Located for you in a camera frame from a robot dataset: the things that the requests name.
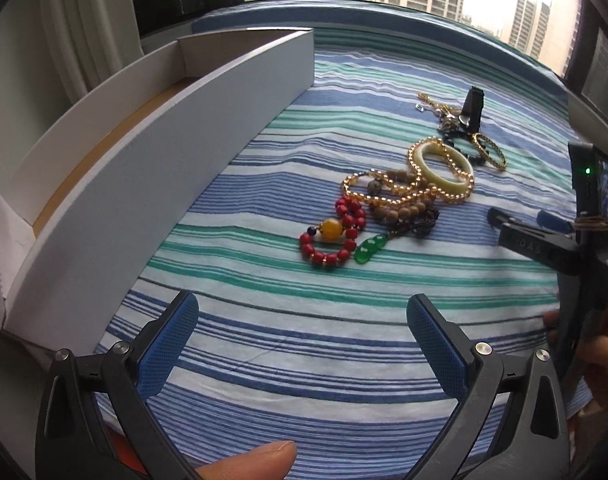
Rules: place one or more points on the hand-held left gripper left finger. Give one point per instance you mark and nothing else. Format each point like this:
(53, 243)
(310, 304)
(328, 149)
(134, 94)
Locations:
(167, 347)

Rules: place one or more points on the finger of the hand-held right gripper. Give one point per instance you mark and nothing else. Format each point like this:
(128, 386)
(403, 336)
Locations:
(554, 221)
(524, 240)

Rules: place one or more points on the white curtain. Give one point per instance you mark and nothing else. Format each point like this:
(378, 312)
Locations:
(93, 15)

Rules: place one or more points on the person's right hand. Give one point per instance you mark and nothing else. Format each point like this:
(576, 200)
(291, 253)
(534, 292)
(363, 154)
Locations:
(606, 355)

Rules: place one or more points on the person's left hand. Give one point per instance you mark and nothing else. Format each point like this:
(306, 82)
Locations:
(254, 460)

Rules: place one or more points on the window vent panel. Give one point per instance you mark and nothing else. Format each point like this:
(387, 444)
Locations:
(604, 75)

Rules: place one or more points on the green stone pendant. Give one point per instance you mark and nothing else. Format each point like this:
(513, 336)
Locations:
(368, 250)

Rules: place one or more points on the small beige apartment tower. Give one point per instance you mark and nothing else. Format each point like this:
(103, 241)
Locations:
(529, 25)

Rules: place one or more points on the gold twisted bangle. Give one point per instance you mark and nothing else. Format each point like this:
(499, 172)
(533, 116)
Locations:
(494, 155)

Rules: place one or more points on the blue green striped bed sheet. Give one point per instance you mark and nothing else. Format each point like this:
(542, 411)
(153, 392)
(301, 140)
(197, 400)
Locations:
(294, 310)

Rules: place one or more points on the white cardboard box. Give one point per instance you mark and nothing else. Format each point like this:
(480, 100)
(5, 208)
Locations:
(148, 170)

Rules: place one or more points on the pale jade bangle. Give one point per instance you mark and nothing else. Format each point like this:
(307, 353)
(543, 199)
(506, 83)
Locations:
(441, 182)

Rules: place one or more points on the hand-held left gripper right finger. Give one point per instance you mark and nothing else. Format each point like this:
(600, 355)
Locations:
(434, 347)

